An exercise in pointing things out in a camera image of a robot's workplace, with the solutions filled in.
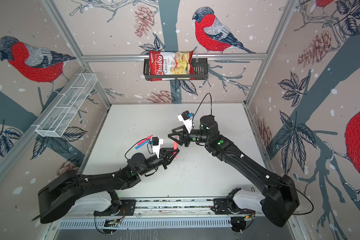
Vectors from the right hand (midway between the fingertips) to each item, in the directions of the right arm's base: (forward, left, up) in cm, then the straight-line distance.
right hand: (168, 137), depth 68 cm
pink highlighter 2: (+16, +21, -27) cm, 38 cm away
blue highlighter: (+9, +25, -27) cm, 37 cm away
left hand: (-5, -4, -5) cm, 9 cm away
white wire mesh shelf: (+5, +56, +5) cm, 56 cm away
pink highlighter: (-2, -3, -5) cm, 6 cm away
